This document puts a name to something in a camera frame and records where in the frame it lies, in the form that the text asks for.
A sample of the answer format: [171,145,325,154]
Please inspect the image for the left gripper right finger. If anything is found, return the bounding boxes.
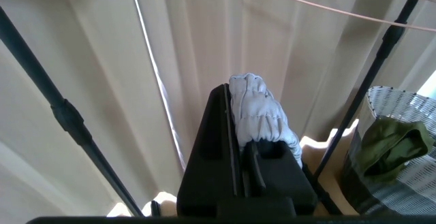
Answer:
[243,138,318,217]

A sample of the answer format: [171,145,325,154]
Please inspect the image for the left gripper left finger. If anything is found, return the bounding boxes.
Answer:
[176,83,245,218]

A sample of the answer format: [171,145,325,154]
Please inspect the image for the pale grey shorts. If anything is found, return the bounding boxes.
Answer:
[228,73,304,169]

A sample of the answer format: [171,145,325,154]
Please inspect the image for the green garment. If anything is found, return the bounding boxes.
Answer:
[357,116,435,184]

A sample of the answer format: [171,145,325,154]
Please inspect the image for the white laundry basket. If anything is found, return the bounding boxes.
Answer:
[340,86,436,217]

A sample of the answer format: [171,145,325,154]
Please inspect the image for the beige curtain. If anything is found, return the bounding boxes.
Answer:
[0,0,436,218]

